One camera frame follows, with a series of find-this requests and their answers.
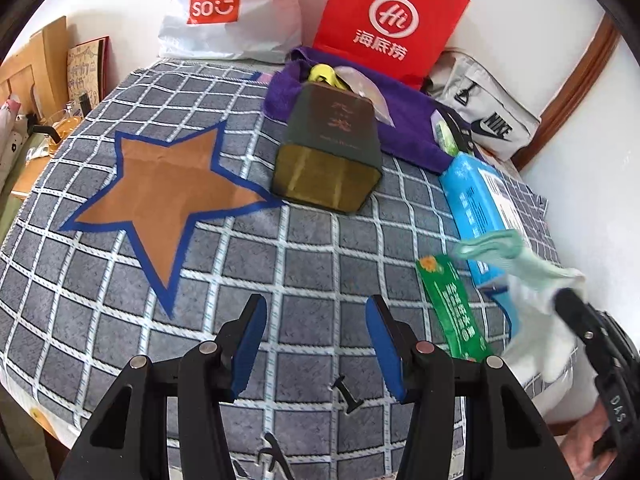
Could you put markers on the green bed sheet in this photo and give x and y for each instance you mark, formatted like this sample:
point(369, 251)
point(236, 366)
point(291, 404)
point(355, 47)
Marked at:
point(7, 210)

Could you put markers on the wooden headboard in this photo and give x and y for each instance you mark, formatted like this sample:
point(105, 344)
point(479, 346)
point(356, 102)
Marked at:
point(25, 70)

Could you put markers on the dark green tin box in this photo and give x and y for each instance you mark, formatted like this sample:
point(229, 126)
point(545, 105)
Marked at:
point(330, 135)

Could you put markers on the person's right hand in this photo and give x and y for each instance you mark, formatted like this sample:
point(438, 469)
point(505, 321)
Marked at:
point(582, 445)

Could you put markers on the translucent white soft bag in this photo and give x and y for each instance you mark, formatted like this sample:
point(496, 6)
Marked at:
point(362, 85)

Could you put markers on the purple towel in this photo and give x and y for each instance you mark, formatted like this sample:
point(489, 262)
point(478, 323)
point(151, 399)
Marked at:
point(410, 125)

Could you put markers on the wooden nightstand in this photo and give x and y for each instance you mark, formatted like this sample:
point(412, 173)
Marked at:
point(35, 180)

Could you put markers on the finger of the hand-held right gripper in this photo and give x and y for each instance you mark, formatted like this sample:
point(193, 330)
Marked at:
point(502, 307)
point(575, 310)

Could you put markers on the white and mint cloth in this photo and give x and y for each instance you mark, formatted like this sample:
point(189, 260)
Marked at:
point(535, 320)

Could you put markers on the red paper bag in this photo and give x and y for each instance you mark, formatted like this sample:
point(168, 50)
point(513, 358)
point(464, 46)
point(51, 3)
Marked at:
point(350, 0)

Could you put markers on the floral pillow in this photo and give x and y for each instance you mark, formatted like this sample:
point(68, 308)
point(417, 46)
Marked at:
point(7, 130)

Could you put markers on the brown paper star blue border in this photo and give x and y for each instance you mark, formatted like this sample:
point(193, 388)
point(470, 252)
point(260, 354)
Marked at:
point(160, 190)

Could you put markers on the white plastic shopping bag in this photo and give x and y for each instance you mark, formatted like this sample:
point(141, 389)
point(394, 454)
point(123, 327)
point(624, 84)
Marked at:
point(270, 10)

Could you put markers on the framed picture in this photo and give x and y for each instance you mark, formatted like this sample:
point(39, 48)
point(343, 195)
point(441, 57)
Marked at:
point(85, 70)

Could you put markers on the small dark bottle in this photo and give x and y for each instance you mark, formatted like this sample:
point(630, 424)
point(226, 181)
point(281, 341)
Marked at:
point(84, 102)

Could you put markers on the green flat packet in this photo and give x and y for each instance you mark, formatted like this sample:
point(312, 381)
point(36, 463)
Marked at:
point(452, 305)

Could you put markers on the glass teapot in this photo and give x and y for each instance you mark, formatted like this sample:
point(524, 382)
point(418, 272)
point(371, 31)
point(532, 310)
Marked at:
point(62, 125)

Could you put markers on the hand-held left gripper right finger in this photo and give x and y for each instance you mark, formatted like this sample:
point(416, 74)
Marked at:
point(387, 345)

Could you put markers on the grey canvas bag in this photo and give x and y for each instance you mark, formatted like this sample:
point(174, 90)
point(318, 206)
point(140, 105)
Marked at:
point(480, 90)

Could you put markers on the small pink cloth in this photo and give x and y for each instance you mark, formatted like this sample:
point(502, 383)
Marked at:
point(260, 76)

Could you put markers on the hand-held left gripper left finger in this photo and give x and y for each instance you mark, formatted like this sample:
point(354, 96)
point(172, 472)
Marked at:
point(247, 345)

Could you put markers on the blue wet wipes pack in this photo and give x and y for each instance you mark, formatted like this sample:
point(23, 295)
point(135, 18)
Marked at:
point(475, 200)

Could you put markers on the brown wooden door frame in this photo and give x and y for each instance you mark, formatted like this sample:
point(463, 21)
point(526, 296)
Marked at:
point(575, 90)

